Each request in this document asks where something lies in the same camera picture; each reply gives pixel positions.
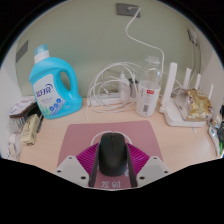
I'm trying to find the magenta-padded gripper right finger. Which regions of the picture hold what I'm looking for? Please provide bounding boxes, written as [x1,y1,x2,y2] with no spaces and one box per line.
[126,143,171,189]

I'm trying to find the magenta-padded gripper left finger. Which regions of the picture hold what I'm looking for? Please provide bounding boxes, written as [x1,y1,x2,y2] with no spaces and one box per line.
[53,142,101,189]

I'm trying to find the black computer mouse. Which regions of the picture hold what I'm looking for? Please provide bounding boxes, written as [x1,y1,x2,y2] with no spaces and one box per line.
[98,132,129,178]

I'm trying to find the pink printed mouse pad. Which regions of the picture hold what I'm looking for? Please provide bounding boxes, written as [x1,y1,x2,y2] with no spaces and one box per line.
[57,120,164,190]

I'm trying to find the small yellow carton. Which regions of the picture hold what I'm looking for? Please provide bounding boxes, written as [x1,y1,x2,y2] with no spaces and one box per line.
[20,113,40,147]

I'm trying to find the white router with antennas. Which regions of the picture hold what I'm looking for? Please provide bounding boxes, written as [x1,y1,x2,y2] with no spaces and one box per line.
[158,62,214,128]

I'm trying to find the clear plastic bags pile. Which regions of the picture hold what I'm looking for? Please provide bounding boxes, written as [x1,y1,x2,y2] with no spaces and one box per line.
[6,116,26,161]

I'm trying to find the white flat remote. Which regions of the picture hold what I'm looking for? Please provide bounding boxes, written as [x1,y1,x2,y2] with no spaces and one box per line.
[207,123,224,157]

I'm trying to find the clear plastic bottle red label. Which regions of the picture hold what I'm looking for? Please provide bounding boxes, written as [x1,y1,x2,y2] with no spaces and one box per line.
[135,55,162,118]

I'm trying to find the white power strip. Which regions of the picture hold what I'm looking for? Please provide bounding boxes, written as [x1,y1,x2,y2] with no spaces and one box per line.
[89,93,139,108]

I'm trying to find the gold foil bag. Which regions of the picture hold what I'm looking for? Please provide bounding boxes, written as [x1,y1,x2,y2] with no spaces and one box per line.
[181,88,213,120]

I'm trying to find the stack of flat boxes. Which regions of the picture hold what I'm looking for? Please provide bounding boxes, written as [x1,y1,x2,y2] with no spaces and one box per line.
[8,95,38,119]

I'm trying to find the blue detergent bottle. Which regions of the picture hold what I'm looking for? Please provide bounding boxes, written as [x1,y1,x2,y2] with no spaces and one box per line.
[28,44,83,120]

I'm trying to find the coiled white charging cables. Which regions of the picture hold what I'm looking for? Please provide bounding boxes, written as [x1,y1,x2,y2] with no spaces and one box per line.
[85,61,144,121]

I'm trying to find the grey blank wall plate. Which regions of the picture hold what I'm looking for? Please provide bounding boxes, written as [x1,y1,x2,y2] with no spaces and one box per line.
[14,39,30,64]

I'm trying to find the white cable from wall socket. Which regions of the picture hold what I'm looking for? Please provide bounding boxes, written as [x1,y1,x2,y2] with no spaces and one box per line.
[124,7,166,81]

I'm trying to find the white wall plug adapter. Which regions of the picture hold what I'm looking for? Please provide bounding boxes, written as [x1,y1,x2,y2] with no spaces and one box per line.
[187,28,199,48]

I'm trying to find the grey wall socket plate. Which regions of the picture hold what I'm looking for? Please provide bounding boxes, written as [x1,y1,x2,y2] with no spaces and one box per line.
[115,2,142,19]

